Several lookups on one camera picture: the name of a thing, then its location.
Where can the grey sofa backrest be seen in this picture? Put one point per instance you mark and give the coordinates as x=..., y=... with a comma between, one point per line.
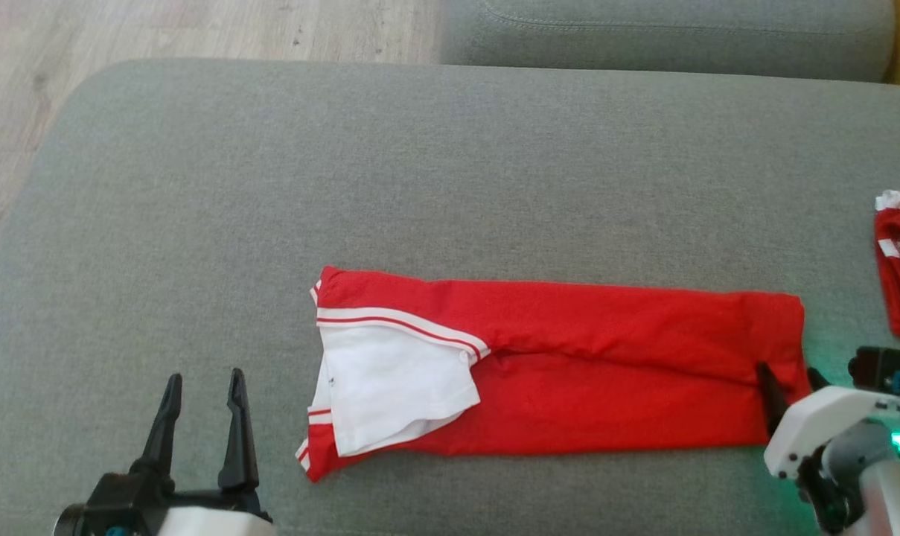
x=643, y=37

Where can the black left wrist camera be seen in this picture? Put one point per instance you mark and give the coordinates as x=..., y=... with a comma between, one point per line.
x=71, y=522

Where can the red t-shirt with white sleeves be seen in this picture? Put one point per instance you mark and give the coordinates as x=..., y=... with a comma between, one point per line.
x=606, y=335

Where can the grey sofa cushion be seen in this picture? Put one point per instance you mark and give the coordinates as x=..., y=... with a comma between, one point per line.
x=345, y=164

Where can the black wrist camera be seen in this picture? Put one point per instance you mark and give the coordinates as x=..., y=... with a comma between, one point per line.
x=874, y=365
x=71, y=522

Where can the white and grey right arm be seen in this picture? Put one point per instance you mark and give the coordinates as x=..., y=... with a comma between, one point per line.
x=889, y=499

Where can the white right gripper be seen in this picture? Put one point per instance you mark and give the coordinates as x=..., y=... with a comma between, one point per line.
x=814, y=424

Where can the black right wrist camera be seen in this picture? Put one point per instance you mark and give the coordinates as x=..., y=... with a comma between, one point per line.
x=874, y=365

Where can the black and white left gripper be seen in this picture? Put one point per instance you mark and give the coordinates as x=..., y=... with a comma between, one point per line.
x=196, y=517

